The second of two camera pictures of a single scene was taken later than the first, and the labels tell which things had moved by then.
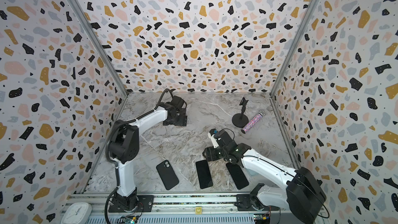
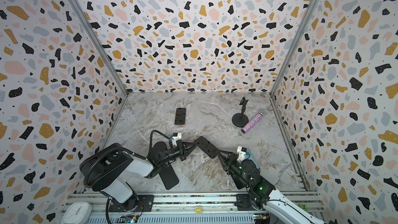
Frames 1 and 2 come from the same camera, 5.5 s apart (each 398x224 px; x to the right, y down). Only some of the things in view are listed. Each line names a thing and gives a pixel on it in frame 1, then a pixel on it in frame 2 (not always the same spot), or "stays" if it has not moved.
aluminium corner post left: [93, 32] stays
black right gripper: [213, 153] → [230, 158]
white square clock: [77, 213] stays
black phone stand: [241, 120] stays
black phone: [204, 175] → [207, 147]
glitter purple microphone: [253, 121] stays
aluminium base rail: [183, 208] stays
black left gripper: [182, 122] → [181, 150]
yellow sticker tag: [198, 210] stays
